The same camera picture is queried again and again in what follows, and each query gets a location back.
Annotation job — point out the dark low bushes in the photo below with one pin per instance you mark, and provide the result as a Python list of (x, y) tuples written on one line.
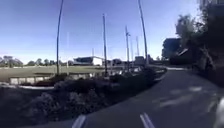
[(83, 91)]

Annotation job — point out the low pale wall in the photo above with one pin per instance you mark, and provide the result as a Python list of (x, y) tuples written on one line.
[(30, 80)]

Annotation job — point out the row of tall poles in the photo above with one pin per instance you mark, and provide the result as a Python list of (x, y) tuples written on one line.
[(105, 46)]

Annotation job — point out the grass field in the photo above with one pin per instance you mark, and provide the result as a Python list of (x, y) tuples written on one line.
[(30, 71)]

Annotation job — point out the dark trees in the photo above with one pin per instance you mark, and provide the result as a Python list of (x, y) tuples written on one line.
[(203, 36)]

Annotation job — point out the white low building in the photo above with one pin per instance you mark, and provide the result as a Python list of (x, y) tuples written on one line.
[(88, 60)]

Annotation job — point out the grey asphalt path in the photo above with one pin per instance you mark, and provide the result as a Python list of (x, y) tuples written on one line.
[(173, 96)]

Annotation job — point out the row of distant trees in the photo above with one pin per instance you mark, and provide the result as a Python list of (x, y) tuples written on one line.
[(30, 62)]

